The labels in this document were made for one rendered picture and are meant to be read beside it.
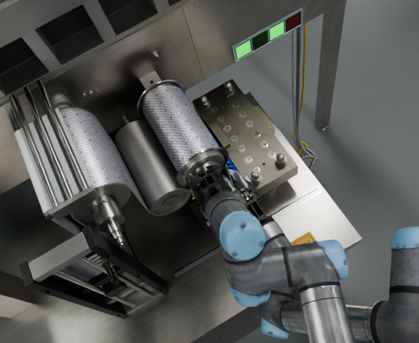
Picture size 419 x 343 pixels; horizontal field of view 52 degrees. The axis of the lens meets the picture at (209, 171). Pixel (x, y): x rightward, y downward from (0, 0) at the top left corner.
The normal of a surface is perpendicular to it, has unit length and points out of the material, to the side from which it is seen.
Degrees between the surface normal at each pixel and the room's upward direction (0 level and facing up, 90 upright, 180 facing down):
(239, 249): 50
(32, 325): 0
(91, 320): 0
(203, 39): 90
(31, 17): 90
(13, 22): 90
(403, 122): 0
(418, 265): 20
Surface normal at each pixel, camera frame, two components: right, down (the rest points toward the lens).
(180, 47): 0.47, 0.75
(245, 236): 0.25, 0.31
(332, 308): 0.07, -0.49
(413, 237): -0.58, -0.48
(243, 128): -0.18, -0.43
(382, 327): -0.83, -0.14
